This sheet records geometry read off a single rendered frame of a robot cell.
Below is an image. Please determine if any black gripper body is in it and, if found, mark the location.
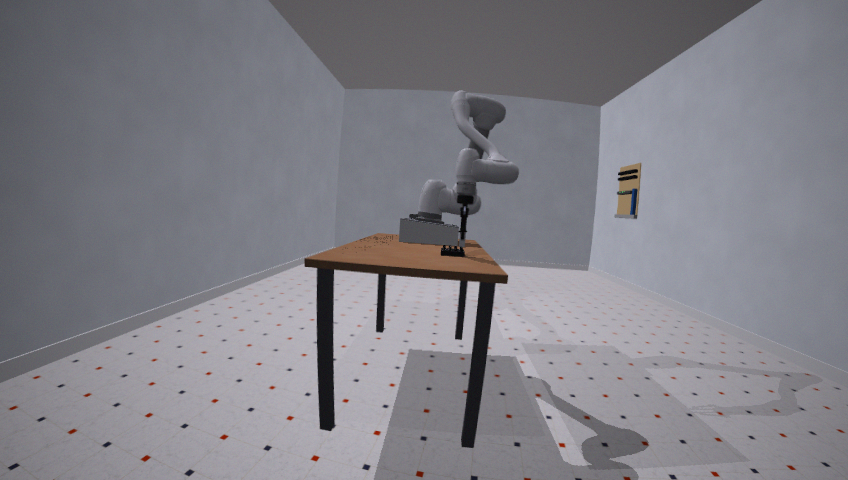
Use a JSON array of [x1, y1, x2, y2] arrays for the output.
[[457, 195, 474, 210]]

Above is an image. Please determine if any black knob box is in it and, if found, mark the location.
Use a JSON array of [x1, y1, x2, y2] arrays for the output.
[[441, 245, 465, 257]]

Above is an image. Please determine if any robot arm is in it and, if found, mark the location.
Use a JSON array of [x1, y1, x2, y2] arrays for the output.
[[409, 90, 519, 224]]

